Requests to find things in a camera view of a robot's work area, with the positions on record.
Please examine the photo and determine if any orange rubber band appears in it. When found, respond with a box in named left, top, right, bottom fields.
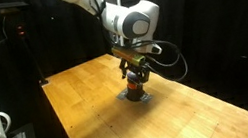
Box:
left=126, top=80, right=142, bottom=92

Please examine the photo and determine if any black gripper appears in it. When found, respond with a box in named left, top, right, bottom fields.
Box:
left=117, top=54, right=152, bottom=87

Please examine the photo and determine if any yellowish wrist camera box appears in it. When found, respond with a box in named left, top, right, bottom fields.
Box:
left=110, top=41, right=148, bottom=71

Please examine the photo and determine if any black camera stand pole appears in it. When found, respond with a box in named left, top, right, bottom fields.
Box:
left=14, top=8, right=51, bottom=89

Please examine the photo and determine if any dark jar with purple lid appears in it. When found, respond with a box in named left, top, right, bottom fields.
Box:
left=122, top=69, right=147, bottom=104

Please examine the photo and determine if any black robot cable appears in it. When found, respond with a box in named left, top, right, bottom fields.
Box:
left=126, top=34, right=191, bottom=90

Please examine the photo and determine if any grey tape patch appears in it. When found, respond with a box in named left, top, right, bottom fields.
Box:
left=115, top=85, right=155, bottom=109

